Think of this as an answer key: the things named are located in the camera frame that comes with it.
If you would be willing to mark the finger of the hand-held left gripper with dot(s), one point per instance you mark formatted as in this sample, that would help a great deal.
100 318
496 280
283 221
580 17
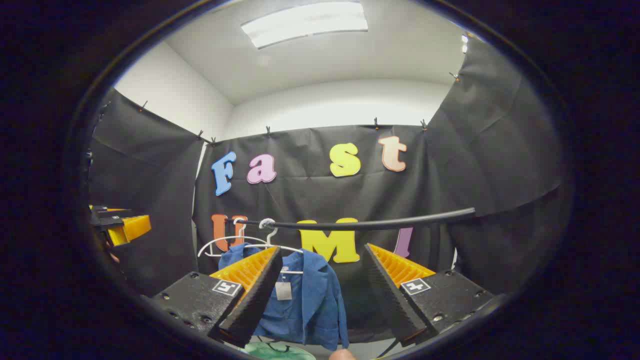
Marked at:
136 226

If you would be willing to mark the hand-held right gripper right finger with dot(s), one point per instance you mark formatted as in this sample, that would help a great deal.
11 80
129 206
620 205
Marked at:
387 295

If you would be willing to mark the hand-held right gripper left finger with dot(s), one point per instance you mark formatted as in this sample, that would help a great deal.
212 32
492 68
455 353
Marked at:
260 295

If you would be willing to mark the black backdrop cloth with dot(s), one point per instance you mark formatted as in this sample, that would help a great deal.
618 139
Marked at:
310 195

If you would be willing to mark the black clothes rail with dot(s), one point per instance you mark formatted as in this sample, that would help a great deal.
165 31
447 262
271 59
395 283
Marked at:
380 223

